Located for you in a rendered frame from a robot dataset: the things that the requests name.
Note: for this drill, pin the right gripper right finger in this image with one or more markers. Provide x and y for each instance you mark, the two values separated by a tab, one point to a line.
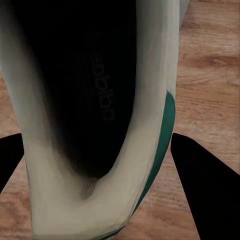
211	187

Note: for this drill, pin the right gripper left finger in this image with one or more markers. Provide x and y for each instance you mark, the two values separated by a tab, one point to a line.
11	152

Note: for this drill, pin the gym shoe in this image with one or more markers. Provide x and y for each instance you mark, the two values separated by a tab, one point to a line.
93	85

